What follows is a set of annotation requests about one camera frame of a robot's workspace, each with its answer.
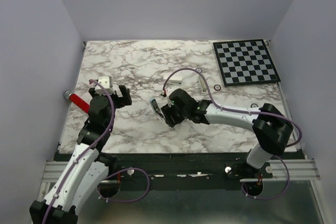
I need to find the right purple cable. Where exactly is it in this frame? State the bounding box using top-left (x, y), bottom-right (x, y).
top-left (162, 68), bottom-right (302, 201)

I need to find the light blue stapler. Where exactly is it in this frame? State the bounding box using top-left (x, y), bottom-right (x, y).
top-left (149, 98), bottom-right (170, 127)

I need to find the red poker chip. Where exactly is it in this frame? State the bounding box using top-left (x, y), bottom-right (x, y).
top-left (214, 84), bottom-right (221, 91)

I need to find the black mounting base plate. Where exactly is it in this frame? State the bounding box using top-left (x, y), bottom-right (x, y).
top-left (97, 153), bottom-right (272, 190)

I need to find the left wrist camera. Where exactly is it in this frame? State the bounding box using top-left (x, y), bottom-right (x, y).
top-left (94, 76), bottom-right (115, 94)

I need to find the aluminium rail frame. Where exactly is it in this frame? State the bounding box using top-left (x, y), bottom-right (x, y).
top-left (28, 158), bottom-right (325, 224)

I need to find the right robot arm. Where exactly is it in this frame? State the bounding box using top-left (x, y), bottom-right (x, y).
top-left (161, 89), bottom-right (293, 178)

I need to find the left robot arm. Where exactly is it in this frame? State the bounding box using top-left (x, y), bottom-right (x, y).
top-left (29, 85), bottom-right (132, 223)

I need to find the black white checkerboard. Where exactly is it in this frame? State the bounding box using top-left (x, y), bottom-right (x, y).
top-left (213, 39), bottom-right (280, 87)

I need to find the red handled tool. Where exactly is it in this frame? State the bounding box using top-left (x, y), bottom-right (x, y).
top-left (64, 90), bottom-right (90, 114)

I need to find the white stapler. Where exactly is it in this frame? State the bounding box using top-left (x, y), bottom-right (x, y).
top-left (163, 76), bottom-right (183, 85)

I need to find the beige green stapler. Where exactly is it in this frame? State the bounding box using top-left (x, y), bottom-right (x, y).
top-left (198, 76), bottom-right (207, 93)

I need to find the grey poker chip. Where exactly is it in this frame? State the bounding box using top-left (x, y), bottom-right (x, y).
top-left (250, 103), bottom-right (258, 108)

